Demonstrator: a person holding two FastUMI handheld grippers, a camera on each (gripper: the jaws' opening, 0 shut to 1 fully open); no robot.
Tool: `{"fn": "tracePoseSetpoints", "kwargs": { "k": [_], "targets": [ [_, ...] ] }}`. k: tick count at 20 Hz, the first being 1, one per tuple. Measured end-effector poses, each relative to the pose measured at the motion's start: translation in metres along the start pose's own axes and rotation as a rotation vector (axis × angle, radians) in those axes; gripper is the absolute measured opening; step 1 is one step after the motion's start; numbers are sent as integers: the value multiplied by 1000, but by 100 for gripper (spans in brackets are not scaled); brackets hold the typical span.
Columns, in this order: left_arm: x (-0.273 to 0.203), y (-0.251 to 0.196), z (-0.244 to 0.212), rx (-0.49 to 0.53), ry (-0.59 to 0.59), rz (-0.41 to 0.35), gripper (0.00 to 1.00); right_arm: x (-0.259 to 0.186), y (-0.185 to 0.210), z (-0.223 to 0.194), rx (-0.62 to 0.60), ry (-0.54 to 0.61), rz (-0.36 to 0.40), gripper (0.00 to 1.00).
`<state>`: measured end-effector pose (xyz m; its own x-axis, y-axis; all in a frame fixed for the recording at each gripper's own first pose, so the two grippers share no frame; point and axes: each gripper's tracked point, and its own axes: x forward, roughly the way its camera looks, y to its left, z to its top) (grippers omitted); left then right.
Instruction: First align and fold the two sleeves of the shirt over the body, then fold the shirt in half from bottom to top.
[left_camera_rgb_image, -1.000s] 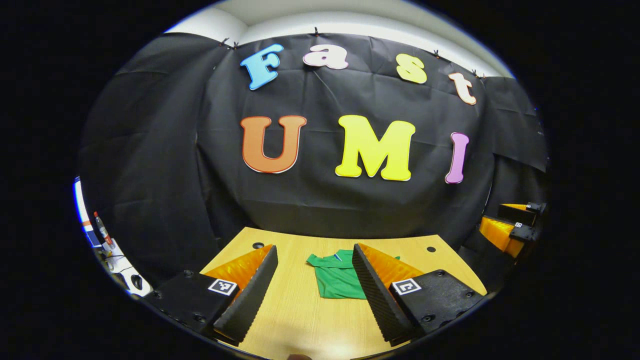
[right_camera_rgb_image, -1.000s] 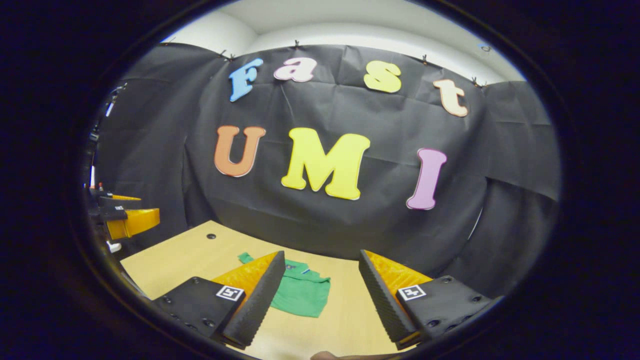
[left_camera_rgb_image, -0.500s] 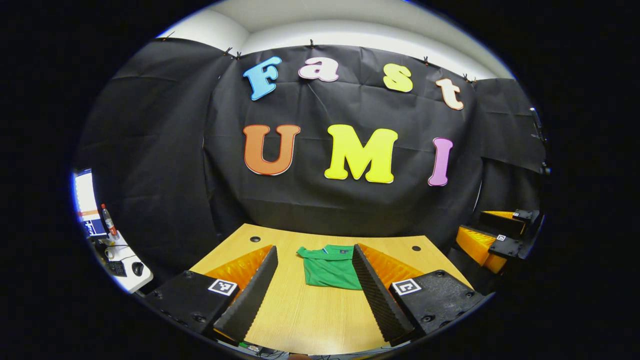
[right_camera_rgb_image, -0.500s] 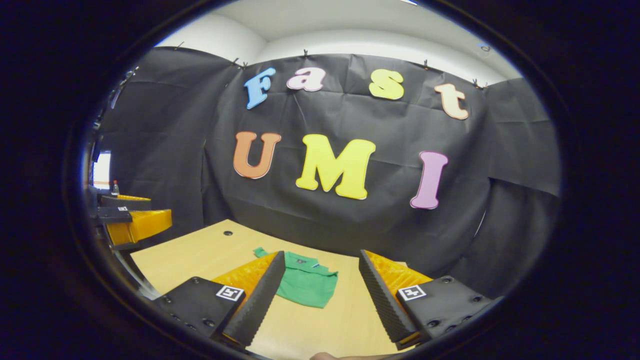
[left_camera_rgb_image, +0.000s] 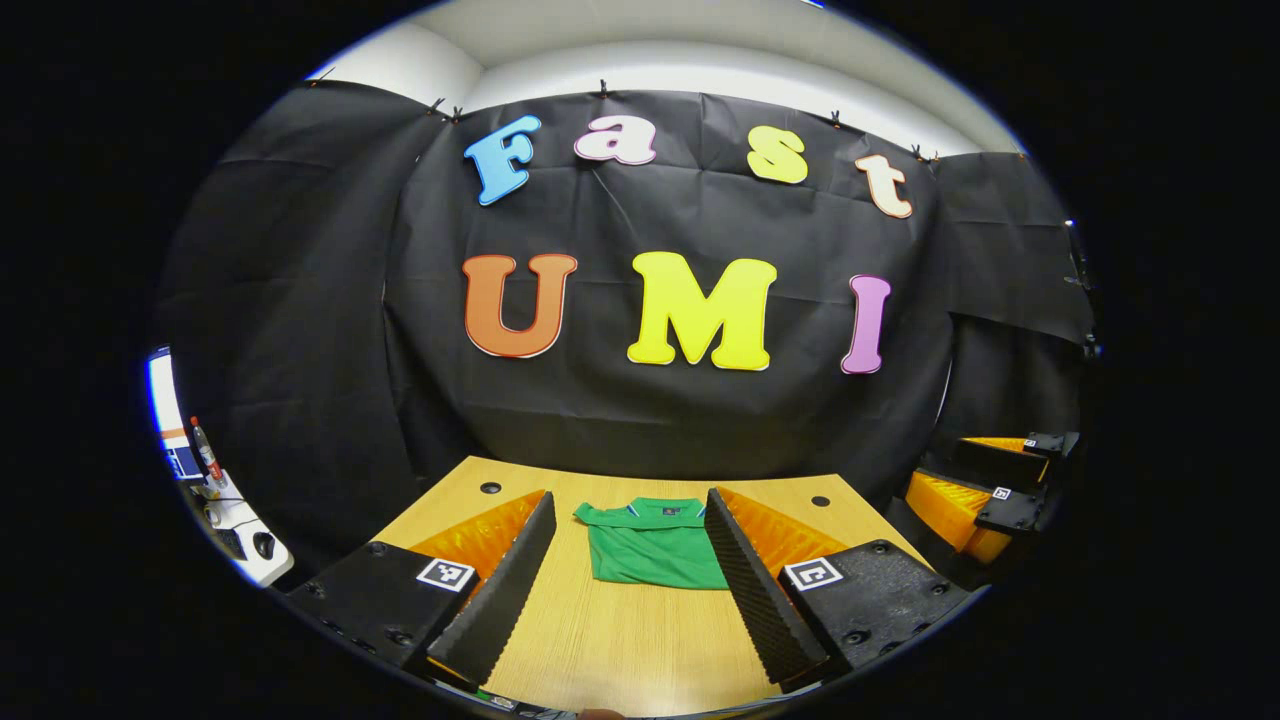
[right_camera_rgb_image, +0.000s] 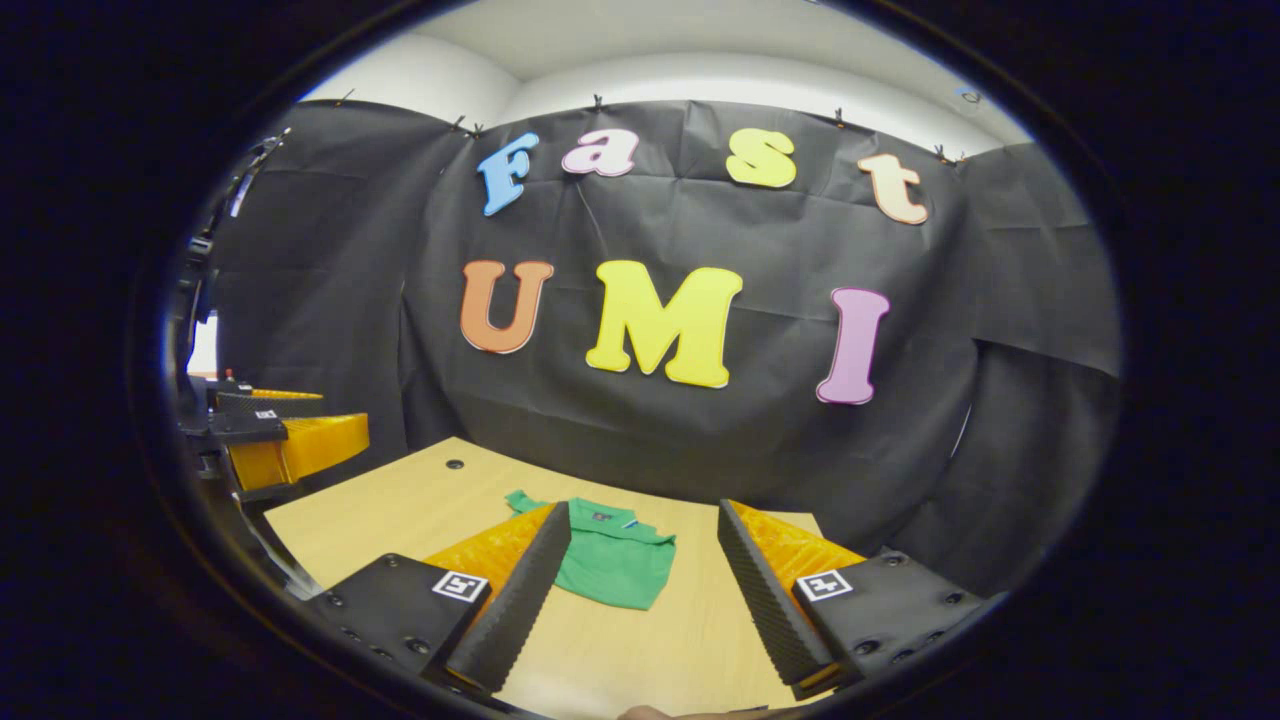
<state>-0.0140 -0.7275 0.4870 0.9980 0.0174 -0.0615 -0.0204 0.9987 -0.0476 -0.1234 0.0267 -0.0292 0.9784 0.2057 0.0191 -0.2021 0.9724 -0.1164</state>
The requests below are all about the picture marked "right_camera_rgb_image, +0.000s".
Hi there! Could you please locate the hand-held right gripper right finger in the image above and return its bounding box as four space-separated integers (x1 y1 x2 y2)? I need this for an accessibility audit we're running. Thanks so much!
716 498 1009 701

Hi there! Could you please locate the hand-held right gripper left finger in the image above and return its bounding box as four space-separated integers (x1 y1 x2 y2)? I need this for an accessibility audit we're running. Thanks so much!
305 500 573 696

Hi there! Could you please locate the green T-shirt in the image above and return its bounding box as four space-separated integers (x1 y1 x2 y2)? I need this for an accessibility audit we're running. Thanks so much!
503 488 679 613

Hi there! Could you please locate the black backdrop cloth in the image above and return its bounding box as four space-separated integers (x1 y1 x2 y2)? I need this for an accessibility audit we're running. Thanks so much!
195 98 1123 599

